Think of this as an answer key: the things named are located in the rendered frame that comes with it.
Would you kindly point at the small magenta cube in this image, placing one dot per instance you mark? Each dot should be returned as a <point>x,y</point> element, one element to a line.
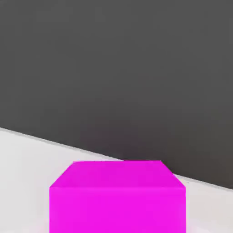
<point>117,200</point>

